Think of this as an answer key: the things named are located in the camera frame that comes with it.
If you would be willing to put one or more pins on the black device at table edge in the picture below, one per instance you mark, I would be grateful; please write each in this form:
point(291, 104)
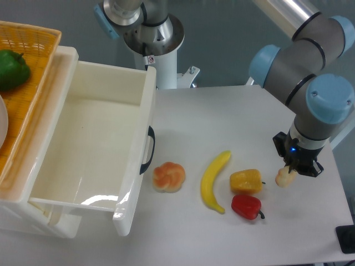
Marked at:
point(345, 236)

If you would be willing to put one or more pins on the white plate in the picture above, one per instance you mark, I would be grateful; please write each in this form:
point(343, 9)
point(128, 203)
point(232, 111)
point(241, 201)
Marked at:
point(3, 122)

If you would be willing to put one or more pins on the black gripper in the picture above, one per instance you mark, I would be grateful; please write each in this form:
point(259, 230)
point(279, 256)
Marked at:
point(298, 153)

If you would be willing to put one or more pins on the green toy bell pepper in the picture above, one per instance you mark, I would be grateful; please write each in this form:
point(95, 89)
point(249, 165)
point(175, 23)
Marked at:
point(14, 70)

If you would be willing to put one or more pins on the yellow toy bell pepper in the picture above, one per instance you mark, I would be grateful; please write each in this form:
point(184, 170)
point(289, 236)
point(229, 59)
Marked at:
point(247, 182)

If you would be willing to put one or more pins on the white drawer cabinet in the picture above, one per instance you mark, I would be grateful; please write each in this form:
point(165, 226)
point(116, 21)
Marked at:
point(18, 213)

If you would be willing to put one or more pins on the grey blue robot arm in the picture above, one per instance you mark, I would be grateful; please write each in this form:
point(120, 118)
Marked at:
point(293, 75)

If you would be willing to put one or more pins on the white metal frame bracket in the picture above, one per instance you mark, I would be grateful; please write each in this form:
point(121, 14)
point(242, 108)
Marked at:
point(342, 131)

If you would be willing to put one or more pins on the yellow toy banana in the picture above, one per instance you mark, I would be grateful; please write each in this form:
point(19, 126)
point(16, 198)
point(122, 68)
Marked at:
point(208, 179)

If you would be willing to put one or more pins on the red toy bell pepper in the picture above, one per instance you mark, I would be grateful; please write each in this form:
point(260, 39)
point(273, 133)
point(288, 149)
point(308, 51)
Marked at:
point(248, 207)

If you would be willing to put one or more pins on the black drawer handle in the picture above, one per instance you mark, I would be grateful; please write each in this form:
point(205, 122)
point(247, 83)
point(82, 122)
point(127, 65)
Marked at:
point(150, 150)

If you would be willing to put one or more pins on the orange woven plastic basket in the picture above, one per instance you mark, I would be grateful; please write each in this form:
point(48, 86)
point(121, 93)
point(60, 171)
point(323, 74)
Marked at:
point(38, 44)

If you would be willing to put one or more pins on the white open upper drawer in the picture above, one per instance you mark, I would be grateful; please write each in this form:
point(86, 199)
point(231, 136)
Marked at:
point(91, 167)

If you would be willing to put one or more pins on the orange twisted donut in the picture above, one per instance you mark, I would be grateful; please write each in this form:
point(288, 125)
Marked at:
point(168, 177)

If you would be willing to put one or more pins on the beige ring donut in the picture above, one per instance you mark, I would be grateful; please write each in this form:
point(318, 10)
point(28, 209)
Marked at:
point(285, 177)

